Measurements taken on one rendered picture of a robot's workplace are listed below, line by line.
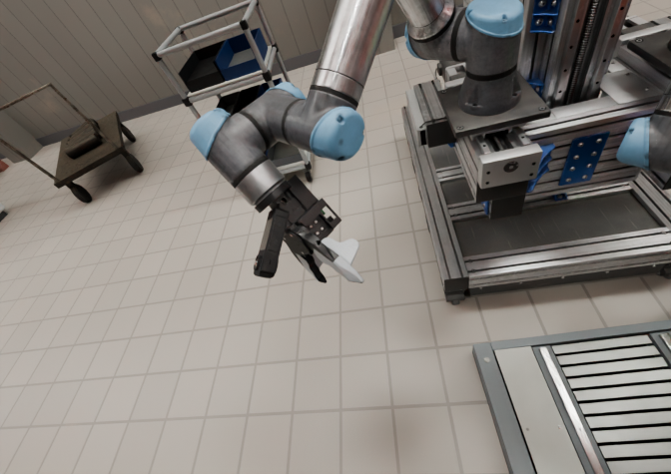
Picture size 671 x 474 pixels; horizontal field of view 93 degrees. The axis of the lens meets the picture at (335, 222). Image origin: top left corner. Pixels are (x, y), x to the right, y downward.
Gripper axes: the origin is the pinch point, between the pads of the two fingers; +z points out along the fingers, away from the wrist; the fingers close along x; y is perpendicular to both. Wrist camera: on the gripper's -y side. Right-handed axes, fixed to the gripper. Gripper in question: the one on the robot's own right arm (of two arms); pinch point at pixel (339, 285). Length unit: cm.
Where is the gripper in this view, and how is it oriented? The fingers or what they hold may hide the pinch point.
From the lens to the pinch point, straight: 56.8
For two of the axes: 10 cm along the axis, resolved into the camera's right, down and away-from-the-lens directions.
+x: -4.2, 1.7, 8.9
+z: 6.6, 7.3, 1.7
